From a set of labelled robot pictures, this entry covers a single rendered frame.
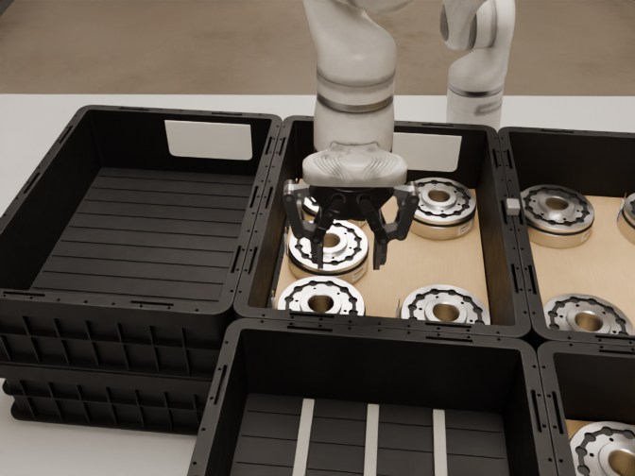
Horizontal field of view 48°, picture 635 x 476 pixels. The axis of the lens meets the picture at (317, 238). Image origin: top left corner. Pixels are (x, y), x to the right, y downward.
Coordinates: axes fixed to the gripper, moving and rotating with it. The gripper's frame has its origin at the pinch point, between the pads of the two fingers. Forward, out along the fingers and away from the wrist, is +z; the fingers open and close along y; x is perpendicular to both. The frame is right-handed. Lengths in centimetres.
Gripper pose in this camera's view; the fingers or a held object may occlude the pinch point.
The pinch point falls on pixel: (348, 254)
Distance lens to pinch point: 76.1
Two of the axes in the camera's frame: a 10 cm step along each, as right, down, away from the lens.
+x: -0.2, 6.4, -7.7
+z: 0.0, 7.7, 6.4
